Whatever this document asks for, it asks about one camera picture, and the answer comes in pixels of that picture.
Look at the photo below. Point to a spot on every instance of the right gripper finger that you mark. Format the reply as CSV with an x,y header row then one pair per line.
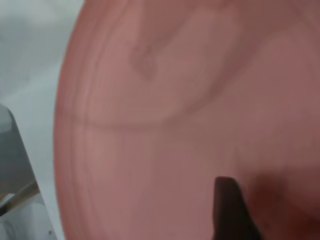
x,y
230,212

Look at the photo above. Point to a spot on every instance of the pink round plate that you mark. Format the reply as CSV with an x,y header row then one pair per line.
x,y
162,112

